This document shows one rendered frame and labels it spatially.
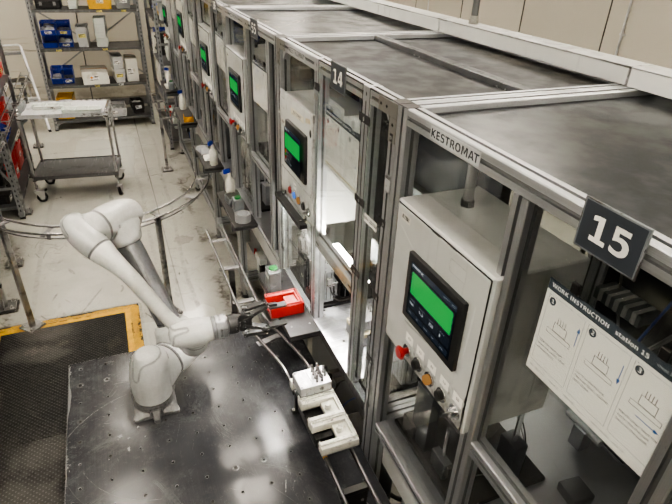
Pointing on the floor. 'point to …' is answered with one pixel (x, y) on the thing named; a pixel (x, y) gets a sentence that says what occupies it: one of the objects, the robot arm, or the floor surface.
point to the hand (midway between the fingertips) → (279, 314)
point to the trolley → (83, 166)
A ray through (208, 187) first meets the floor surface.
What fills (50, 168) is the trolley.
